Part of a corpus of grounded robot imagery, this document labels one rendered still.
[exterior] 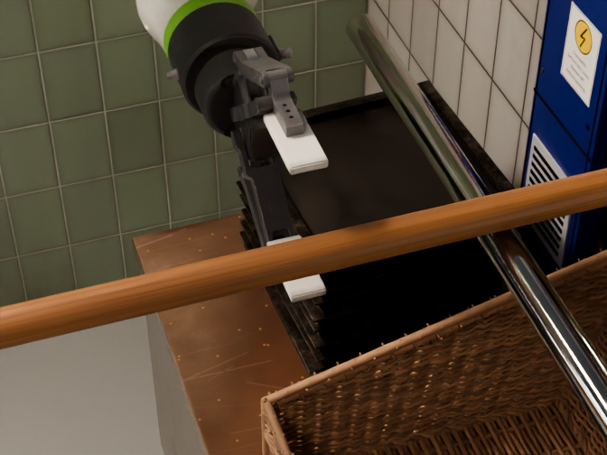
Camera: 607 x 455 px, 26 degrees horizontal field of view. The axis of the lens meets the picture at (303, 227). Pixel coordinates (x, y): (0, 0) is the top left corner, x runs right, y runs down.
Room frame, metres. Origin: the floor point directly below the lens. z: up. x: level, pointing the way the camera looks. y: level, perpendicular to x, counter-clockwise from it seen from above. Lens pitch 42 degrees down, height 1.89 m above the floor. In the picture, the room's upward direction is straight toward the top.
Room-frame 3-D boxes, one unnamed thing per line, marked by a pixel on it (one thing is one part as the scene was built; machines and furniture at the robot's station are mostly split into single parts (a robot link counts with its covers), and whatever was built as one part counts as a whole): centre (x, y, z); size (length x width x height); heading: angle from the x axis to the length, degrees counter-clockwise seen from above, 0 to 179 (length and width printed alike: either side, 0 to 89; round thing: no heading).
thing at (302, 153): (0.79, 0.01, 1.26); 0.07 x 0.03 x 0.01; 18
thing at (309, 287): (0.79, 0.01, 1.12); 0.07 x 0.03 x 0.01; 18
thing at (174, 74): (0.98, 0.07, 1.19); 0.12 x 0.06 x 0.09; 108
